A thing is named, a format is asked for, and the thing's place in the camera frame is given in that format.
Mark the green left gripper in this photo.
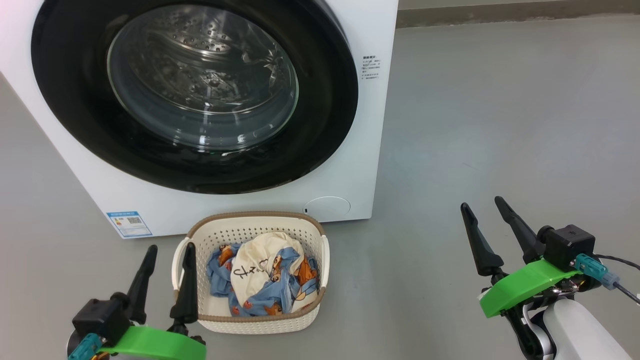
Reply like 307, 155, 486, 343
97, 242, 207, 360

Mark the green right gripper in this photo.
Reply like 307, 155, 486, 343
460, 196, 601, 319

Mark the cream garment with black print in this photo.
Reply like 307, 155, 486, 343
230, 231, 305, 308

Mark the blue bear print garment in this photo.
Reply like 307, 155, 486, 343
206, 243, 321, 318

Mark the black round glass door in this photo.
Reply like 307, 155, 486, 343
31, 0, 359, 195

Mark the cream perforated laundry basket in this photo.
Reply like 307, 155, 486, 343
171, 211, 330, 335

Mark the white front-load washing machine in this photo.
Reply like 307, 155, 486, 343
0, 0, 399, 240

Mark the blue energy label sticker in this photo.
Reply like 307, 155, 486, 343
106, 211, 153, 239

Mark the round white filter cover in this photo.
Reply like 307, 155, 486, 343
303, 196, 352, 223

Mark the small printed text label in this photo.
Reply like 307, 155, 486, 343
362, 55, 381, 81

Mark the right teal connector with cable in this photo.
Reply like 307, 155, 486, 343
575, 253, 640, 305

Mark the teal connector with cable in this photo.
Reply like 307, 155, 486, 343
575, 253, 640, 305
68, 333, 103, 360

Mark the left teal connector with cable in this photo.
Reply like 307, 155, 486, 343
68, 333, 103, 360

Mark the grey wall baseboard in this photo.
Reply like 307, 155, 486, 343
396, 0, 640, 29

